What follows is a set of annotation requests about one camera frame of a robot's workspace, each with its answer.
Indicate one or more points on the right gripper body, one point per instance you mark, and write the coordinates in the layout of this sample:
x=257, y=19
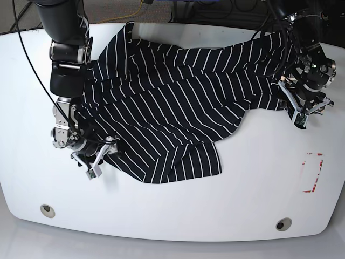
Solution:
x=89, y=155

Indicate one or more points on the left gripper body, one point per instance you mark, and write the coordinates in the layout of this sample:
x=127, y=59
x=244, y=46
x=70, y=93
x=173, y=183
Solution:
x=306, y=96

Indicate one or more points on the black white striped t-shirt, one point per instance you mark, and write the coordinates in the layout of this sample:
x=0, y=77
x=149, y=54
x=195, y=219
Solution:
x=170, y=105

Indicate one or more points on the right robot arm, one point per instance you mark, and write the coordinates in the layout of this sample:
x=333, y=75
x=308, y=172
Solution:
x=70, y=52

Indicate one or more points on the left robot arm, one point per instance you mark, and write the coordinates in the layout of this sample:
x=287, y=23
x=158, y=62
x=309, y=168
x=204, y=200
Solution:
x=303, y=78

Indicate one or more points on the red tape rectangle marking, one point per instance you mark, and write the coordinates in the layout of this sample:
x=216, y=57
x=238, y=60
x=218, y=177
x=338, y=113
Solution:
x=310, y=172

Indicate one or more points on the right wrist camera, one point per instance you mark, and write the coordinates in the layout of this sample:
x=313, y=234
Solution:
x=94, y=172

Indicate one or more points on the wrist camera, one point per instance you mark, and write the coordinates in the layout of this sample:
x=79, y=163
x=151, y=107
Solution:
x=301, y=120
x=94, y=172

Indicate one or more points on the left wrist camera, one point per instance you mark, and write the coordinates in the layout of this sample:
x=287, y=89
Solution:
x=301, y=120

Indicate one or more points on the left table cable grommet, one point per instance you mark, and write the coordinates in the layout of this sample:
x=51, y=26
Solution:
x=47, y=211

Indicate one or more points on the table cable grommet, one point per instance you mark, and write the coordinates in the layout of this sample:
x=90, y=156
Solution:
x=284, y=224
x=47, y=211

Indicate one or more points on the right table cable grommet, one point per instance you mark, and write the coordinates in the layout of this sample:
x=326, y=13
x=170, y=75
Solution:
x=284, y=224

